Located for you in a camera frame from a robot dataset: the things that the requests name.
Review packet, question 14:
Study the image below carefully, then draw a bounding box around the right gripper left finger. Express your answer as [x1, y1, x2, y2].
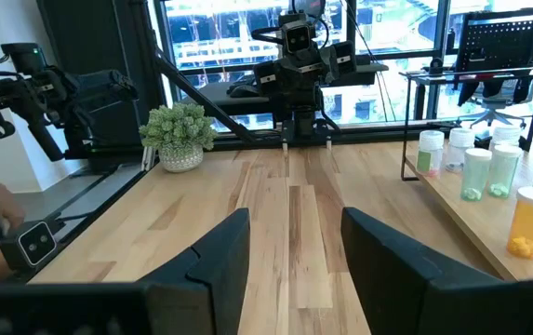
[138, 208, 252, 335]

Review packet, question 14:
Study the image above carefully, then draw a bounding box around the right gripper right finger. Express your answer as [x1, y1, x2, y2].
[340, 208, 500, 335]

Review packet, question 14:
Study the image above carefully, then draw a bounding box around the green medicine bottle white cap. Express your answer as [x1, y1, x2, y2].
[460, 147, 493, 203]

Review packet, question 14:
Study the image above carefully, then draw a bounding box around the orange medicine bottle white cap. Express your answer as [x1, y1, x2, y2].
[506, 185, 533, 261]

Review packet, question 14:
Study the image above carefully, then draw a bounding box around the black side desk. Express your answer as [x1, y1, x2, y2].
[180, 62, 391, 117]

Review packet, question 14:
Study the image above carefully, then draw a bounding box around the black computer mouse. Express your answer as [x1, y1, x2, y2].
[227, 83, 261, 100]

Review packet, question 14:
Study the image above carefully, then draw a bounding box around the large window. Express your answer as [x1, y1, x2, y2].
[153, 0, 533, 134]

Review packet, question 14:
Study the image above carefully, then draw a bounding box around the green potted plant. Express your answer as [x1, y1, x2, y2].
[139, 102, 220, 174]

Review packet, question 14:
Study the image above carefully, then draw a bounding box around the black mesh office chair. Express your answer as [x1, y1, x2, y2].
[451, 7, 533, 131]

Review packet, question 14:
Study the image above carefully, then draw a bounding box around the person's hand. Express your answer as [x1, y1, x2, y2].
[0, 181, 28, 234]

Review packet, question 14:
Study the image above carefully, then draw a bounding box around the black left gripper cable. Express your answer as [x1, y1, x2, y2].
[250, 25, 286, 47]

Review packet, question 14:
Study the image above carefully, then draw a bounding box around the wooden shelf black metal frame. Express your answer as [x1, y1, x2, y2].
[399, 64, 533, 283]

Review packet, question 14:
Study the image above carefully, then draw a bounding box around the black depth camera box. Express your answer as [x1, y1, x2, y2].
[0, 220, 59, 274]

